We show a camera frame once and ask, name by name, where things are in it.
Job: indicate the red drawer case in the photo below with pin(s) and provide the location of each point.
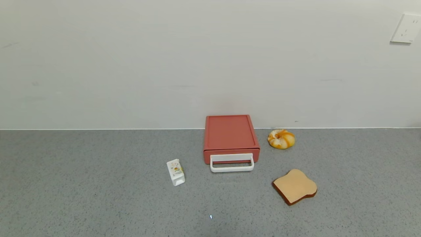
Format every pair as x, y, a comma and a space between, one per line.
228, 131

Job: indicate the small white printed carton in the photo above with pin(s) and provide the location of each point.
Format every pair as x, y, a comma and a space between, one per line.
176, 171

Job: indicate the white wall socket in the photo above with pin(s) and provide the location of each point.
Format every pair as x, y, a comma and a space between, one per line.
406, 29

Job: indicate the orange swirl bun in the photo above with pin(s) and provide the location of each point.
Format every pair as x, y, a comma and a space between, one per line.
281, 139

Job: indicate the toast slice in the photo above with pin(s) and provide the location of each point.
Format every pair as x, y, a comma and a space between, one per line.
295, 186

